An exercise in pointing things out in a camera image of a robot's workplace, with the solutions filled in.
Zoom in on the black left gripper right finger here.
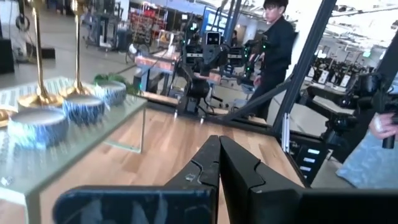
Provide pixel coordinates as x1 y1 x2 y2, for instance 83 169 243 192
220 136 398 224

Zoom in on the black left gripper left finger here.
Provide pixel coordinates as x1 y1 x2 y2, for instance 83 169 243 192
52 135 221 224

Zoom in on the blue white patterned candle tin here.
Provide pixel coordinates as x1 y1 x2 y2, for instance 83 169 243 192
62 94 106 126
6 108 70 149
95 80 128 107

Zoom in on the brass candlestick holder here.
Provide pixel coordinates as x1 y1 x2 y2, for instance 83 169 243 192
58 0 94 98
17 0 65 110

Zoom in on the blue display screen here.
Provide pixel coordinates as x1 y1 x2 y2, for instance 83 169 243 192
200 6 233 37

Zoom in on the person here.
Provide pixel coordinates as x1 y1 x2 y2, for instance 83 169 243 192
335 129 398 190
247 0 296 121

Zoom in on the black vented box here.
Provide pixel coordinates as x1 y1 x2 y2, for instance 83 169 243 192
289 139 329 187

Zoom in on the green leafy plant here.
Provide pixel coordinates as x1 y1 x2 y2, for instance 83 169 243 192
93 73 141 96

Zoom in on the green perforated metal riser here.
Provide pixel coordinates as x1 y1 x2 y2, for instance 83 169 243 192
0 76 149 224

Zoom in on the person's hand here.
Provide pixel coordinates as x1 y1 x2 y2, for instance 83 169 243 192
368 111 398 141

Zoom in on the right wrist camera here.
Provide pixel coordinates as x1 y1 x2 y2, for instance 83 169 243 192
205 30 222 46

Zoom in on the white bracket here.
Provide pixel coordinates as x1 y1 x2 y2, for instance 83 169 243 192
281 112 290 153

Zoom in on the black aluminium rig frame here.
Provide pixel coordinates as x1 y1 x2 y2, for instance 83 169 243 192
146 0 338 187

